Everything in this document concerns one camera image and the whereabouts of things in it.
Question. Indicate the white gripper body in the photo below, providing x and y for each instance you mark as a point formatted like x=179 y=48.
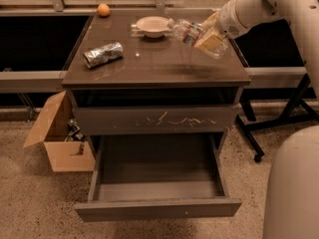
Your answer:
x=227 y=20

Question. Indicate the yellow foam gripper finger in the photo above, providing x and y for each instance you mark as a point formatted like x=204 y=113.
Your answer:
x=209 y=22
x=209 y=40

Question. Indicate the clear plastic water bottle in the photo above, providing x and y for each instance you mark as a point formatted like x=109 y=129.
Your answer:
x=190 y=32

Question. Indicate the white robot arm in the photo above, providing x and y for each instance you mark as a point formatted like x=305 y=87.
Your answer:
x=303 y=19

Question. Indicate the closed grey top drawer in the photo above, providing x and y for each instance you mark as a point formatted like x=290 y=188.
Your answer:
x=153 y=120

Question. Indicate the dark grey drawer cabinet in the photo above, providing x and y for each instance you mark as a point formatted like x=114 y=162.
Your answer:
x=161 y=72

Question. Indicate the open grey middle drawer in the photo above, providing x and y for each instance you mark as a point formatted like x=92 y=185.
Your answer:
x=158 y=176

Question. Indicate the white paper bowl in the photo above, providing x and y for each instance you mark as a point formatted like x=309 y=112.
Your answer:
x=153 y=26

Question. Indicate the crumpled silver chip bag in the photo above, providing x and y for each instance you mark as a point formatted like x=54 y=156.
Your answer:
x=103 y=55

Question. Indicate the black rolling stand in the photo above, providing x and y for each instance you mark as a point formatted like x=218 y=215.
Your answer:
x=296 y=110

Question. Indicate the orange fruit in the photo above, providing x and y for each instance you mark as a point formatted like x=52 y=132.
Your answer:
x=103 y=10

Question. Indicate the items inside cardboard box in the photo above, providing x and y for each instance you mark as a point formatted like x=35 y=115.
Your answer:
x=74 y=132

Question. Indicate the open cardboard box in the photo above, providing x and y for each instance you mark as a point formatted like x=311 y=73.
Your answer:
x=51 y=129

